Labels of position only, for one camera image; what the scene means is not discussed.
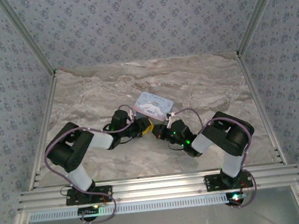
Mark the blue cartoon print tin box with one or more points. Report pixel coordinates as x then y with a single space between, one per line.
154 105

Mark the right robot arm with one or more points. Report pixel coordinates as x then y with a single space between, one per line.
231 138

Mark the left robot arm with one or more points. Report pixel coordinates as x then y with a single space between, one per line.
76 174

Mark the aluminium mounting rails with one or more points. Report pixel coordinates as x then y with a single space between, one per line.
159 186

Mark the right controller board green light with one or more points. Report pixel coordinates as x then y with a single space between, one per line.
236 197

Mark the controller board green light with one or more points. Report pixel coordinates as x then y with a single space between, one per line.
88 211
236 197

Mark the left controller board green light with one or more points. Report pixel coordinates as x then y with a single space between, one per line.
88 211

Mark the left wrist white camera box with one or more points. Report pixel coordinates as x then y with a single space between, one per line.
131 115

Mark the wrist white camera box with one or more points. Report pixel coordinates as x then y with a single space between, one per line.
131 115
170 118

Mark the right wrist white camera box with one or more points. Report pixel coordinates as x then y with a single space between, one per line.
170 118

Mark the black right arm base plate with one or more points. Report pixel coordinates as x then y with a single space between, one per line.
212 184

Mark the aluminium table side rail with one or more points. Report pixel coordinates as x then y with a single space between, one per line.
47 114
253 91

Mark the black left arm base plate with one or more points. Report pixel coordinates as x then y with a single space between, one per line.
73 200

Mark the aluminium frame post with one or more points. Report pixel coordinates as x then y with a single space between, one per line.
259 11
25 36

